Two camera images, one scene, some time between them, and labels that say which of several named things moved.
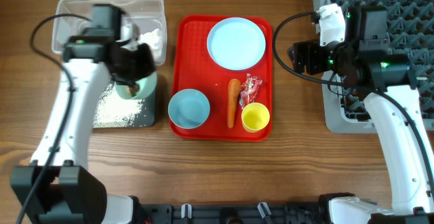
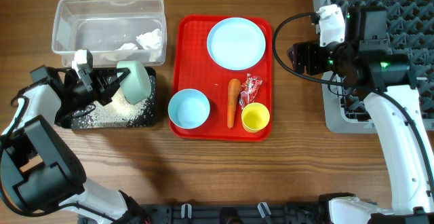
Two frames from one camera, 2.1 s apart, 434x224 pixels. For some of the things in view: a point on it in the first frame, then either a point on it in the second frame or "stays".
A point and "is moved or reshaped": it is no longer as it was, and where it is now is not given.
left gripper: x=148 y=66 -> x=101 y=86
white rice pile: x=112 y=110 stays
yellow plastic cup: x=254 y=117 stays
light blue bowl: x=189 y=108 stays
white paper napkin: x=154 y=39 stays
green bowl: x=142 y=88 is moved or reshaped
